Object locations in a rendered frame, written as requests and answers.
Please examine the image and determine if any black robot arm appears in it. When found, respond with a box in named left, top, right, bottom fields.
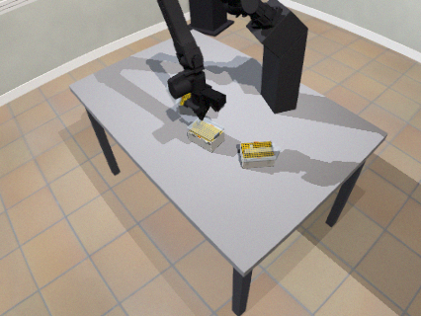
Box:
left=157, top=0, right=282, bottom=112

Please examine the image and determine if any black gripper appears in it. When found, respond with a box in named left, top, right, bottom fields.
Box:
left=184, top=88, right=211, bottom=120

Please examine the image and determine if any yellow perforated plate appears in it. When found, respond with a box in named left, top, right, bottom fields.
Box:
left=180, top=93, right=191, bottom=106
left=241, top=142, right=272, bottom=155

